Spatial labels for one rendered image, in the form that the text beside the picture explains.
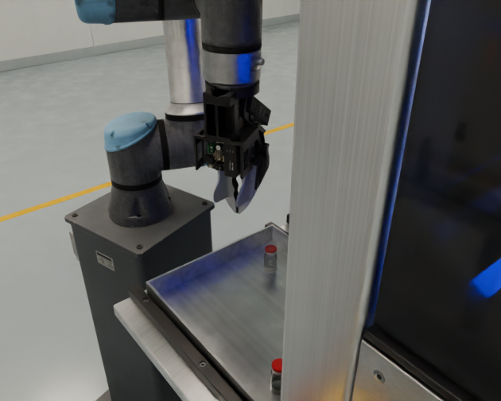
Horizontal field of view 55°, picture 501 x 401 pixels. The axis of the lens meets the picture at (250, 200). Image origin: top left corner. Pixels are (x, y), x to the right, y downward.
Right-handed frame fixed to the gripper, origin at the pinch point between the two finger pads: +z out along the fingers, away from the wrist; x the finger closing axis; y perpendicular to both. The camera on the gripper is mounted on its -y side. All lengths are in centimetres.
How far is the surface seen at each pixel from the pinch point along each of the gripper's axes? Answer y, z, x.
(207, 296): 7.3, 13.9, -2.5
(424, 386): 40, -19, 27
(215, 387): 23.7, 12.0, 6.6
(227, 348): 15.9, 13.8, 4.6
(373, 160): 38, -30, 23
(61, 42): -358, 88, -355
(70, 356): -31, 103, -81
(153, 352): 20.2, 14.1, -4.7
